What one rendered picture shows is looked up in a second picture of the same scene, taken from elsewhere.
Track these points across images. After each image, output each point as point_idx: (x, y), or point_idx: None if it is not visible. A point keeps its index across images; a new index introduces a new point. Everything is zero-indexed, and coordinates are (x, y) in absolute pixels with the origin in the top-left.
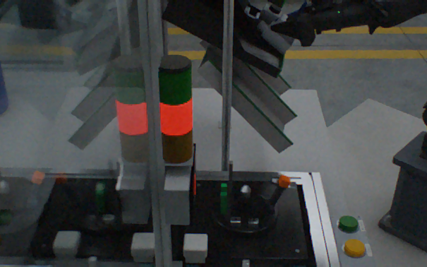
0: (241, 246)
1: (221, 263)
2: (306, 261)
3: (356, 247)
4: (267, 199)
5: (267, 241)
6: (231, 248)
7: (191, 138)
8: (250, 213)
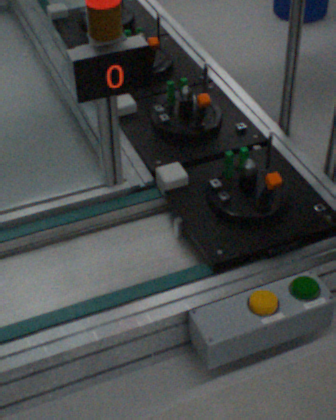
0: (196, 209)
1: (171, 207)
2: (212, 266)
3: (261, 301)
4: (277, 201)
5: (218, 225)
6: (189, 202)
7: (103, 18)
8: (242, 194)
